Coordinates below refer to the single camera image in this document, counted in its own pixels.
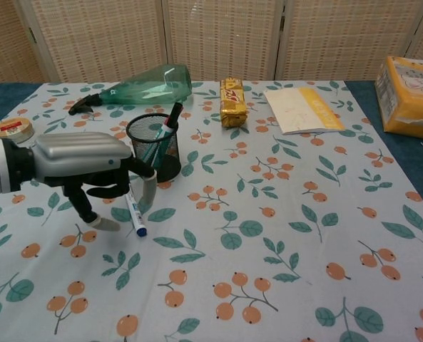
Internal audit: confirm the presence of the yellow cat-print tissue pack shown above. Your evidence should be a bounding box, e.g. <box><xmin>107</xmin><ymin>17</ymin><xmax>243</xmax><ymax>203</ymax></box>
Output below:
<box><xmin>374</xmin><ymin>55</ymin><xmax>423</xmax><ymax>134</ymax></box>

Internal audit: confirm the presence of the floral leaf-print tablecloth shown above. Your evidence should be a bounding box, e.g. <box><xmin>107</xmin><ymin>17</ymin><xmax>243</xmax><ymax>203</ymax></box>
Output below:
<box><xmin>0</xmin><ymin>81</ymin><xmax>423</xmax><ymax>342</ymax></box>

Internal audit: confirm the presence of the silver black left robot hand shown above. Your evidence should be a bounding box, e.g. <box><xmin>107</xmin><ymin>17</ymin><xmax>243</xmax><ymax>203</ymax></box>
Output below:
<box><xmin>7</xmin><ymin>131</ymin><xmax>159</xmax><ymax>233</ymax></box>

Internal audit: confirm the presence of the white yellow notebook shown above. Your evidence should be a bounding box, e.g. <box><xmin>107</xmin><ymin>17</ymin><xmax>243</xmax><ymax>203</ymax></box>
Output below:
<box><xmin>263</xmin><ymin>85</ymin><xmax>347</xmax><ymax>136</ymax></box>

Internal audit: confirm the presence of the round tape roll red label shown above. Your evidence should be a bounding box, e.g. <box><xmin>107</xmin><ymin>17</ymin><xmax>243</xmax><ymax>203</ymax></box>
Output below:
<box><xmin>0</xmin><ymin>117</ymin><xmax>36</xmax><ymax>144</ymax></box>

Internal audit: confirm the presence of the black mesh pen cup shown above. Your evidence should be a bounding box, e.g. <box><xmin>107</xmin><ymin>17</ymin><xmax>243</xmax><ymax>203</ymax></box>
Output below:
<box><xmin>126</xmin><ymin>113</ymin><xmax>183</xmax><ymax>183</ymax></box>

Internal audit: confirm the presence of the gold foil snack package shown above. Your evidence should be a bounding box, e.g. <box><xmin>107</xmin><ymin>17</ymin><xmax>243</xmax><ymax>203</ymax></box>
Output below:
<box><xmin>219</xmin><ymin>77</ymin><xmax>250</xmax><ymax>129</ymax></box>

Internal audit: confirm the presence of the blue marker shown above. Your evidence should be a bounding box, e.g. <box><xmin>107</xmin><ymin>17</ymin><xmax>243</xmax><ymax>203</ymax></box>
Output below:
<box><xmin>124</xmin><ymin>192</ymin><xmax>149</xmax><ymax>239</ymax></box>

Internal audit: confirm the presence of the red marker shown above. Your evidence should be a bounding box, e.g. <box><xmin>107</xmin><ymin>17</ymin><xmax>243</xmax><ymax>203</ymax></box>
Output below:
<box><xmin>143</xmin><ymin>120</ymin><xmax>175</xmax><ymax>167</ymax></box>

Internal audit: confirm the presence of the green plastic spray bottle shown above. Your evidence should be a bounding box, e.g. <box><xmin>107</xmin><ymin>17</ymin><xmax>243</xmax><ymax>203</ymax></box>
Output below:
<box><xmin>67</xmin><ymin>62</ymin><xmax>193</xmax><ymax>116</ymax></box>

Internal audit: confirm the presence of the green marker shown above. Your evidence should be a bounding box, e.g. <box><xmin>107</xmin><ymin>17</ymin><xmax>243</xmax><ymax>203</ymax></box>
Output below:
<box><xmin>150</xmin><ymin>101</ymin><xmax>185</xmax><ymax>162</ymax></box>

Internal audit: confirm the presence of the woven bamboo folding screen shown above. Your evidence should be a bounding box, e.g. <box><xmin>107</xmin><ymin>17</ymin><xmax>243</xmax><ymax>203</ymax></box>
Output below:
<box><xmin>0</xmin><ymin>0</ymin><xmax>423</xmax><ymax>88</ymax></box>

